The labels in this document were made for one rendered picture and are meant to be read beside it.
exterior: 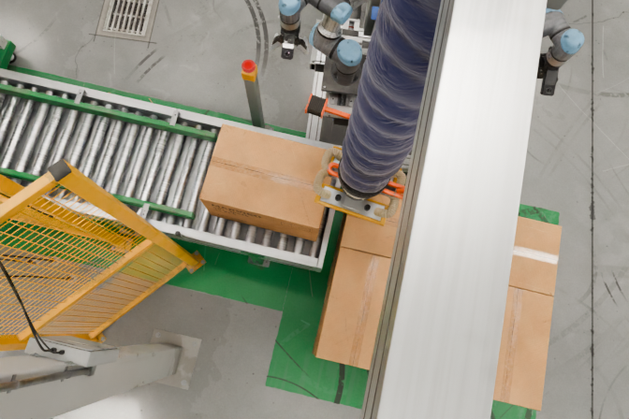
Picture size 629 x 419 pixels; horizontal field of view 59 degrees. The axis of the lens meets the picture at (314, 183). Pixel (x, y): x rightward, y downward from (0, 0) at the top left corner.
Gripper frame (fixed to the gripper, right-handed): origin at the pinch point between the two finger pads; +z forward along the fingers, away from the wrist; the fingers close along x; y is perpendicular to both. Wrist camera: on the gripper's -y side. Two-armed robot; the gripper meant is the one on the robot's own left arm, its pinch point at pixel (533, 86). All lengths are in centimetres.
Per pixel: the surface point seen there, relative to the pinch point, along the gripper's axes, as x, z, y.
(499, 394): -27, 98, -126
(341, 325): 59, 98, -102
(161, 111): 175, 93, 2
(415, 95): 62, -84, -51
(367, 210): 57, 42, -51
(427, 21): 66, -113, -49
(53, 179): 153, -58, -77
